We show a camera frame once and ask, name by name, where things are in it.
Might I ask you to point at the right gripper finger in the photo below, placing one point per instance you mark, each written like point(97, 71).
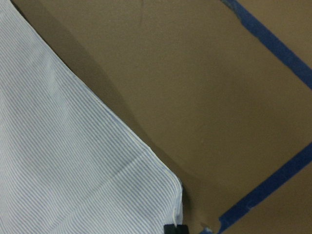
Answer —
point(175, 229)

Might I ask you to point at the light blue striped shirt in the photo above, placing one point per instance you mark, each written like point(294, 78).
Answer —
point(68, 164)

